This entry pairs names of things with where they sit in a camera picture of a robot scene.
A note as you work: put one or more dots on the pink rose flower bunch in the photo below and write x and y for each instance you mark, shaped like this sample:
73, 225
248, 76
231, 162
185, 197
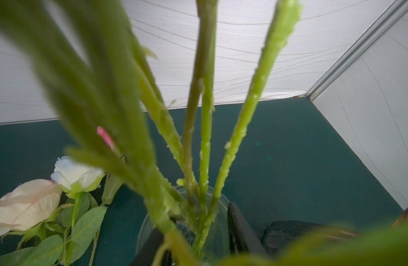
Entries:
59, 219

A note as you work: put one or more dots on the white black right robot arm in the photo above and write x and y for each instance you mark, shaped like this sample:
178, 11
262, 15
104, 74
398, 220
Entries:
281, 234

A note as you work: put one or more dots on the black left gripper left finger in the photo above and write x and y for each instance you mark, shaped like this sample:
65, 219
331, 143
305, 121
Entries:
148, 244

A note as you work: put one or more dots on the pale blue flower stem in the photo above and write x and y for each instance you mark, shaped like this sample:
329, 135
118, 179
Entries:
101, 99

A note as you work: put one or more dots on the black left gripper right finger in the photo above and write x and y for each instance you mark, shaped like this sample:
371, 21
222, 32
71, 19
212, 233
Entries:
242, 238

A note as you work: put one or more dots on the clear glass vase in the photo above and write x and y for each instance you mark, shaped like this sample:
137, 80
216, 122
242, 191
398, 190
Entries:
217, 242

